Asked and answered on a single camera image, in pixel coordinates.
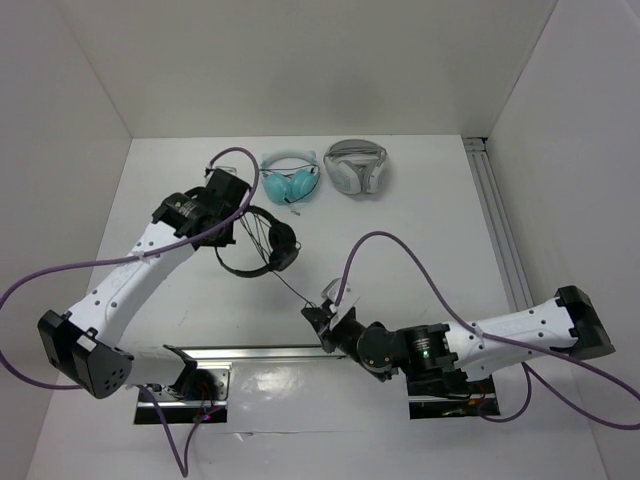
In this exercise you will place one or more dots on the aluminium rail right side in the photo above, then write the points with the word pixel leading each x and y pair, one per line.
pixel 503 241

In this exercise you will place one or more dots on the grey white headphones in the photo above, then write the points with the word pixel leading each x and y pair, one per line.
pixel 356 166

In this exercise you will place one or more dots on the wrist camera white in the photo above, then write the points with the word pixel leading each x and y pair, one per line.
pixel 342 298
pixel 211 168

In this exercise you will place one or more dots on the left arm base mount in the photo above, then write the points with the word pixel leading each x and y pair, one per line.
pixel 205 401

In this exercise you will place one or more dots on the teal headphones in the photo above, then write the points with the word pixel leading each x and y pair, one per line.
pixel 290 184

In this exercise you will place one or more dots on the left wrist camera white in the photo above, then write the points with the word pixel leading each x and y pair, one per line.
pixel 211 168

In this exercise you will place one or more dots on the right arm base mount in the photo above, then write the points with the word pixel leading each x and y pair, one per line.
pixel 437 401

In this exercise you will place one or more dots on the aluminium rail front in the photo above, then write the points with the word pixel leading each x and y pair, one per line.
pixel 295 353

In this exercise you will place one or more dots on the aluminium rail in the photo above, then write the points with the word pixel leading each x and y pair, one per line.
pixel 503 241
pixel 295 353

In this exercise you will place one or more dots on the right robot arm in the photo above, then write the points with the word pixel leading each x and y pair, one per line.
pixel 451 354

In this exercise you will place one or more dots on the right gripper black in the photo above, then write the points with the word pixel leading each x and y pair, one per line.
pixel 319 321

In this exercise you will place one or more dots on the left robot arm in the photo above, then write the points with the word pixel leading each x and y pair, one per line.
pixel 82 343

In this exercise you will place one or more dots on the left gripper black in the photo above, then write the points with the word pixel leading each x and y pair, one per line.
pixel 227 239

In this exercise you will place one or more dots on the black headphones with cable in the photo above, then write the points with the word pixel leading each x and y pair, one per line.
pixel 275 242

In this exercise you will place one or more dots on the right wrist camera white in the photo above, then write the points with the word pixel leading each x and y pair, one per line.
pixel 342 298

